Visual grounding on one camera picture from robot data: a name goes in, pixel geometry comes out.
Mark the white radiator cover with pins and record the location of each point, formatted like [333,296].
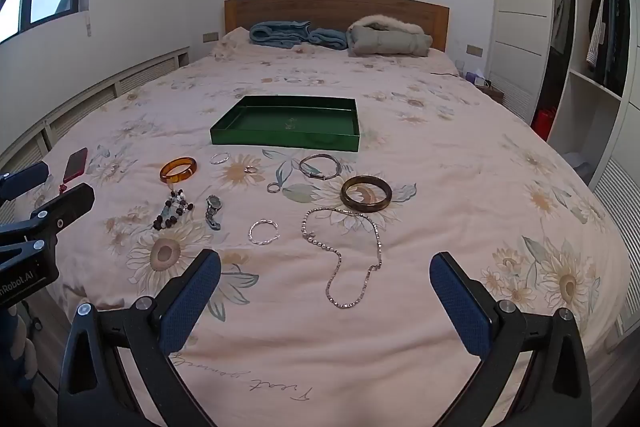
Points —
[100,92]

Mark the large blue folded blanket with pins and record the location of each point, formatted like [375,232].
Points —
[277,33]

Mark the wooden headboard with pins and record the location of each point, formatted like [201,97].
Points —
[300,9]

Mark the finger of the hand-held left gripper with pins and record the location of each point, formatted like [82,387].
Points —
[25,179]
[67,206]

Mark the red bag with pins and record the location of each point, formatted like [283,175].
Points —
[543,124]

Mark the grey hanging garment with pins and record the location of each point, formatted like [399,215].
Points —
[562,12]

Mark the green tray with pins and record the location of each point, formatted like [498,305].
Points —
[280,124]

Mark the thin silver bangle with clasp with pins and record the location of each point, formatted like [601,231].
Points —
[318,177]

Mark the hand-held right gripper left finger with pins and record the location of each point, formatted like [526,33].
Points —
[192,302]

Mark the silver wristwatch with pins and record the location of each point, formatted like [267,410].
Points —
[214,203]

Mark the white wardrobe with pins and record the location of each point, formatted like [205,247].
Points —
[520,7]

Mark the wall outlet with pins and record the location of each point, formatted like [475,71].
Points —
[210,37]
[474,50]

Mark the small blue folded blanket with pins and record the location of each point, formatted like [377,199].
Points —
[327,38]

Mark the dark hanging clothes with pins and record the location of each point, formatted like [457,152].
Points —
[607,27]

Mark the dark brown bangle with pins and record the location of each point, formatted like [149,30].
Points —
[365,205]

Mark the grey jacket with fur trim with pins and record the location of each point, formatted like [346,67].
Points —
[387,39]

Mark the amber bangle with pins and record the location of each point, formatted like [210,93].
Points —
[179,161]

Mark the wooden nightstand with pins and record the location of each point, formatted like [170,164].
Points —
[492,94]

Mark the red phone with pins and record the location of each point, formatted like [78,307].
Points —
[75,164]

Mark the purple box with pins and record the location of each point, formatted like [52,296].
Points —
[473,78]

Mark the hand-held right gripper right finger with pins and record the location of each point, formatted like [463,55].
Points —
[460,307]

